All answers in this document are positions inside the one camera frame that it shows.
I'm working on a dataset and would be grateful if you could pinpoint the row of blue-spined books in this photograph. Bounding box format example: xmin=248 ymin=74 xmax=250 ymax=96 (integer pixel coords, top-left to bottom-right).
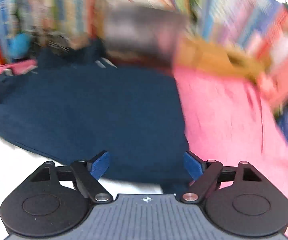
xmin=189 ymin=0 xmax=288 ymax=55

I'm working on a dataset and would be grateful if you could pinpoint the long row of colourful books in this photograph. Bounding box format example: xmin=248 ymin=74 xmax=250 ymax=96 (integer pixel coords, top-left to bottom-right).
xmin=0 ymin=0 xmax=98 ymax=63

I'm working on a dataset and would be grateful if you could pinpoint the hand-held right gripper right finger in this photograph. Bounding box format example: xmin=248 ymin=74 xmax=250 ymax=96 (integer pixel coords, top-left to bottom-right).
xmin=180 ymin=151 xmax=263 ymax=204

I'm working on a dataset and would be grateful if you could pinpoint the small blue plush ball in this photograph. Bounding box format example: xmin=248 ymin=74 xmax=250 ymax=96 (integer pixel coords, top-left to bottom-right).
xmin=9 ymin=34 xmax=32 ymax=60

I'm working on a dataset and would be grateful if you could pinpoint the wooden drawer box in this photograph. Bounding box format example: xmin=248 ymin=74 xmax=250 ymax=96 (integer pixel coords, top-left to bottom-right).
xmin=173 ymin=37 xmax=265 ymax=81

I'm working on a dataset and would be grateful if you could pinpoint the silvery grey box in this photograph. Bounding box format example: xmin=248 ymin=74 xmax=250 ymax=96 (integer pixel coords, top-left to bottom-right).
xmin=103 ymin=4 xmax=185 ymax=66

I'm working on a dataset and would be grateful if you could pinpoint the miniature black bicycle model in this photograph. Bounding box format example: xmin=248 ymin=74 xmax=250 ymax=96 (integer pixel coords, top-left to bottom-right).
xmin=31 ymin=29 xmax=72 ymax=56

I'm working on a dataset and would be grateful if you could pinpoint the pink bunny-print blanket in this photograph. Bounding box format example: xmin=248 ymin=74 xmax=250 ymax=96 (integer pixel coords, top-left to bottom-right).
xmin=0 ymin=60 xmax=288 ymax=240

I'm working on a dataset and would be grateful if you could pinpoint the navy white red jacket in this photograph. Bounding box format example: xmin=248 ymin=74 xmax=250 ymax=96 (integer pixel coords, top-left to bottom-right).
xmin=0 ymin=39 xmax=192 ymax=198

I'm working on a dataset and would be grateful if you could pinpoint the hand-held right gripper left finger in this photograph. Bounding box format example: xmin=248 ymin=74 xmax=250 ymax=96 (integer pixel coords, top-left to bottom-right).
xmin=30 ymin=151 xmax=113 ymax=203

